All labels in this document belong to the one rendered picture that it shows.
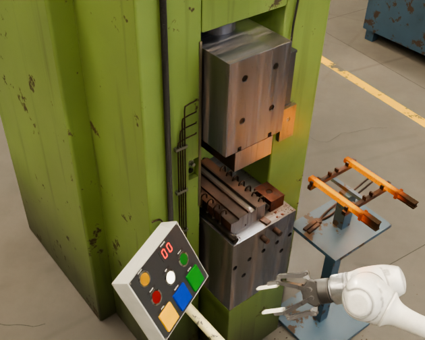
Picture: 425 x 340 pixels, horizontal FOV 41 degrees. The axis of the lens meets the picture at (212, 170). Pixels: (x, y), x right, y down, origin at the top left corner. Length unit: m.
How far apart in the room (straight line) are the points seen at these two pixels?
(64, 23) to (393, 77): 4.05
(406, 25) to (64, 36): 4.34
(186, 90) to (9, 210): 2.32
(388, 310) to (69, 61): 1.47
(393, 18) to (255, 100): 4.12
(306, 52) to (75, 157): 1.08
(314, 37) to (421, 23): 3.56
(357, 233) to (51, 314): 1.77
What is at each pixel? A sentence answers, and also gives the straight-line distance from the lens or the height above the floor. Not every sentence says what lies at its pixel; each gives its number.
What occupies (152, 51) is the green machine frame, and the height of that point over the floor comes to 1.82.
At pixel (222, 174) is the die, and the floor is 0.99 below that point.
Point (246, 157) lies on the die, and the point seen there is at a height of 1.32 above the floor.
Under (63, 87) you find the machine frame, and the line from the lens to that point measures 2.32.
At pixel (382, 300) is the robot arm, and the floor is 1.54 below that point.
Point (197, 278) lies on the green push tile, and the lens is 2.19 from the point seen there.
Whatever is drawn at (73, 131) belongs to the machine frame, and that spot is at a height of 1.31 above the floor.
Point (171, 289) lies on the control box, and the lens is 2.09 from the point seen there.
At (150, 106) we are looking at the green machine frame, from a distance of 1.99.
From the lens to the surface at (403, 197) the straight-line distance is 2.64.
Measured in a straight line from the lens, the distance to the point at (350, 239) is 2.76.
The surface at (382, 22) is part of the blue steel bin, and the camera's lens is 6.21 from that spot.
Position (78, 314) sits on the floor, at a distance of 3.41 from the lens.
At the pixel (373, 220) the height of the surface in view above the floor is 1.04.
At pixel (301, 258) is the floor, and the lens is 3.67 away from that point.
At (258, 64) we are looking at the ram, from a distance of 2.03.
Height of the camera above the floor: 2.68
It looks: 39 degrees down
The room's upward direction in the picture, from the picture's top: 2 degrees clockwise
